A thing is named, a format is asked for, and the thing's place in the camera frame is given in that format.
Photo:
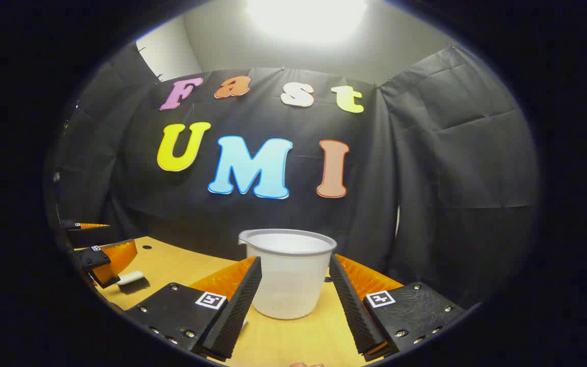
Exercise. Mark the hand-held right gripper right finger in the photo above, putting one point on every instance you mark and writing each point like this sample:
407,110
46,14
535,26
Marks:
352,306

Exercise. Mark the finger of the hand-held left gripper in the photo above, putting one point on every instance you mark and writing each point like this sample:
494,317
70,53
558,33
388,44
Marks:
87,235
92,259

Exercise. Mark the white garbage bin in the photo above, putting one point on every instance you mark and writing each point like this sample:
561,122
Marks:
288,275

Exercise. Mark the small white broom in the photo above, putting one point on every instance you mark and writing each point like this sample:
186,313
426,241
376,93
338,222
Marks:
131,278

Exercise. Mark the wooden desktop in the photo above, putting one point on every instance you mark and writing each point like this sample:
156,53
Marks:
181,265

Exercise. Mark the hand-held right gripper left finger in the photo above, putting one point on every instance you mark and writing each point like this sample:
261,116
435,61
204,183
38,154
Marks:
237,311

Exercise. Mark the black backdrop cloth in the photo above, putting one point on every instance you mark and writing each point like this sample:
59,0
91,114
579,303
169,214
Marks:
426,178

